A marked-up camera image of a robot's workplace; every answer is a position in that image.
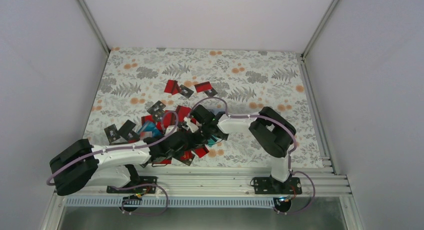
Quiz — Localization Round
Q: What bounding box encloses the floral table mat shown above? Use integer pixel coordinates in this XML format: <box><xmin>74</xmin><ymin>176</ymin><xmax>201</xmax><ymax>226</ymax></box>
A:
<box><xmin>83</xmin><ymin>47</ymin><xmax>324</xmax><ymax>168</ymax></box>

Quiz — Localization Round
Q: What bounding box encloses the red card top left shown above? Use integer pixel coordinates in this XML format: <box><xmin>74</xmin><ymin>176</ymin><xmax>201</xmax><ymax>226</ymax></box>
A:
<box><xmin>164</xmin><ymin>79</ymin><xmax>181</xmax><ymax>95</ymax></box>

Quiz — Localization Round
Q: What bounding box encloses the blue card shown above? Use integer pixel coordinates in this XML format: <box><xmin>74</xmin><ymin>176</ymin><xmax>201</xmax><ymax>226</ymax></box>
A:
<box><xmin>137</xmin><ymin>121</ymin><xmax>163</xmax><ymax>139</ymax></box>

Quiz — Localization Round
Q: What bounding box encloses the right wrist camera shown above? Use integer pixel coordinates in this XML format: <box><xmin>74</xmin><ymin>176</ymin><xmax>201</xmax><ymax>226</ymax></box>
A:
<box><xmin>183</xmin><ymin>117</ymin><xmax>199</xmax><ymax>133</ymax></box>

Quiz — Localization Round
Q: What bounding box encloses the black vip card top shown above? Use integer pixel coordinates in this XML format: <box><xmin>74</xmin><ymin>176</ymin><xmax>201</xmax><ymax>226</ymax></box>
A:
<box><xmin>179</xmin><ymin>84</ymin><xmax>194</xmax><ymax>99</ymax></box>

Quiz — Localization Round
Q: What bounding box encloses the black vip card far left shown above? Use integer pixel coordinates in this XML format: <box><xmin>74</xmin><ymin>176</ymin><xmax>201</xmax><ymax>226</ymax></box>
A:
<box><xmin>103</xmin><ymin>124</ymin><xmax>121</xmax><ymax>144</ymax></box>

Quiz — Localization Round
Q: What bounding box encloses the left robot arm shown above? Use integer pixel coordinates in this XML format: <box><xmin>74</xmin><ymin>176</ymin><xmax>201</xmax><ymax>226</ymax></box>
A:
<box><xmin>47</xmin><ymin>127</ymin><xmax>208</xmax><ymax>196</ymax></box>

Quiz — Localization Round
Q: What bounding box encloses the red card top right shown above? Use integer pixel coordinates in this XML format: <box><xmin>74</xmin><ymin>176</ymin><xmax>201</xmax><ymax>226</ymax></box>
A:
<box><xmin>194</xmin><ymin>81</ymin><xmax>213</xmax><ymax>93</ymax></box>

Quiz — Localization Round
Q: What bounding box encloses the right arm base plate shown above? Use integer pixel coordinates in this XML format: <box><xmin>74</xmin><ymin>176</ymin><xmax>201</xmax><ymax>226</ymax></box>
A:
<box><xmin>250</xmin><ymin>176</ymin><xmax>303</xmax><ymax>195</ymax></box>

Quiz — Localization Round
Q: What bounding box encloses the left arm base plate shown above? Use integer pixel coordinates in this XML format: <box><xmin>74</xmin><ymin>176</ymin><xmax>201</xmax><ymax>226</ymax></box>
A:
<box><xmin>106</xmin><ymin>176</ymin><xmax>158</xmax><ymax>194</ymax></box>

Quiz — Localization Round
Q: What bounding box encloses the black vip card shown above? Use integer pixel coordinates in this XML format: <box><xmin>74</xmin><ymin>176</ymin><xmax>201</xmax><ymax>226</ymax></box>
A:
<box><xmin>103</xmin><ymin>124</ymin><xmax>121</xmax><ymax>144</ymax></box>
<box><xmin>179</xmin><ymin>84</ymin><xmax>194</xmax><ymax>99</ymax></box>

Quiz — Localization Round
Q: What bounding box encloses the black card top right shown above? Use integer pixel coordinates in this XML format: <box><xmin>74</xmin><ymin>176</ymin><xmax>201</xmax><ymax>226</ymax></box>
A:
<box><xmin>204</xmin><ymin>88</ymin><xmax>218</xmax><ymax>98</ymax></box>

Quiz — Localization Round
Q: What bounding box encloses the teal card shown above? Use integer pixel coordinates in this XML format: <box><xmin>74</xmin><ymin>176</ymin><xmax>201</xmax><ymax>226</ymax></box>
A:
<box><xmin>206</xmin><ymin>137</ymin><xmax>222</xmax><ymax>147</ymax></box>

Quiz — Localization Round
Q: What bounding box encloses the red card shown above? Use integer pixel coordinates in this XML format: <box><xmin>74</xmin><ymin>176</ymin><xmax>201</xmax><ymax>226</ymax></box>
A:
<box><xmin>194</xmin><ymin>81</ymin><xmax>213</xmax><ymax>93</ymax></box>
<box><xmin>164</xmin><ymin>79</ymin><xmax>181</xmax><ymax>95</ymax></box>

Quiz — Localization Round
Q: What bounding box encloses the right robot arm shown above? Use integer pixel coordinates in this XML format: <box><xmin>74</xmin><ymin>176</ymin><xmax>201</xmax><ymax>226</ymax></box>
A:
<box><xmin>187</xmin><ymin>104</ymin><xmax>297</xmax><ymax>194</ymax></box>

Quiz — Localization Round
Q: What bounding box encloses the aluminium rail frame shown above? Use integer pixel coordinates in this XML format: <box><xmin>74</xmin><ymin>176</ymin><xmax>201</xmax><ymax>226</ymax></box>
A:
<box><xmin>41</xmin><ymin>166</ymin><xmax>363</xmax><ymax>230</ymax></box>

